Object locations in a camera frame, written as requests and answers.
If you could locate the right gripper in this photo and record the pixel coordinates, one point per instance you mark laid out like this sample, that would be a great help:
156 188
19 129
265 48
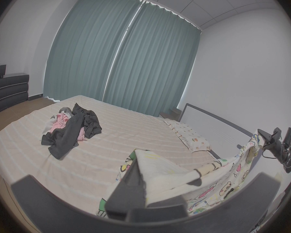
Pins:
277 144

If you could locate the bed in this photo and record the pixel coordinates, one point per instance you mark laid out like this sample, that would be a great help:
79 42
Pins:
116 135

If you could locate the white printed pillow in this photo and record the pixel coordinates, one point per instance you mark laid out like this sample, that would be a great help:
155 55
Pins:
189 136

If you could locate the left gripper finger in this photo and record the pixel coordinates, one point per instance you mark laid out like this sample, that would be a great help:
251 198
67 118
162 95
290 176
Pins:
126 193

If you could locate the blue-green curtain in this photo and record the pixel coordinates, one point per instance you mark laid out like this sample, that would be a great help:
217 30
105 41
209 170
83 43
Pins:
155 62
87 47

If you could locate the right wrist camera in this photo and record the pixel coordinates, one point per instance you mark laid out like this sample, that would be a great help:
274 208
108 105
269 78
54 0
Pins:
289 138

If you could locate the black chest of drawers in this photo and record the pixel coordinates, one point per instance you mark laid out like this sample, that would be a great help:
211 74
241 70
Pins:
7 91

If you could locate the white printed pyjama garment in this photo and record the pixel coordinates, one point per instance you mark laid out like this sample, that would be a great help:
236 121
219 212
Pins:
165 171

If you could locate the grey bedside table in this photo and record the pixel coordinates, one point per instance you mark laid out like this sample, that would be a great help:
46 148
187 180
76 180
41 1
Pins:
171 114

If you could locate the pile of clothes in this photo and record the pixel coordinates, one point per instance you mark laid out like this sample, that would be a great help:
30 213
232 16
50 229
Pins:
68 130

